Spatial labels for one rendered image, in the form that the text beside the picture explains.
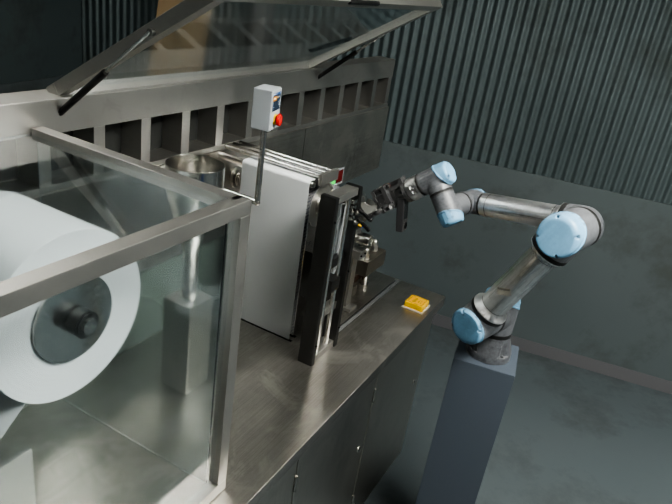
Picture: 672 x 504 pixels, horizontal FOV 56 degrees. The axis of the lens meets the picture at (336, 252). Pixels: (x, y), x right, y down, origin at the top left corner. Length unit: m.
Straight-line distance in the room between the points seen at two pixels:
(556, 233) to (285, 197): 0.76
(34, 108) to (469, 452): 1.70
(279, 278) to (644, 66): 2.36
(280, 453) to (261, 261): 0.63
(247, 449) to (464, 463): 0.96
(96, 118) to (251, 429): 0.85
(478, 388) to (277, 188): 0.93
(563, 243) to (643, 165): 2.05
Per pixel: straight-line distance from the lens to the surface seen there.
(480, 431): 2.26
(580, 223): 1.75
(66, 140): 1.42
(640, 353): 4.14
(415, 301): 2.35
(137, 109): 1.69
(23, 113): 1.49
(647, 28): 3.65
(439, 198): 1.95
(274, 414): 1.74
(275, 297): 2.00
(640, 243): 3.86
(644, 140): 3.72
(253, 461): 1.60
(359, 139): 2.82
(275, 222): 1.90
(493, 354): 2.13
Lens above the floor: 2.00
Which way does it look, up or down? 24 degrees down
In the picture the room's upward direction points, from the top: 9 degrees clockwise
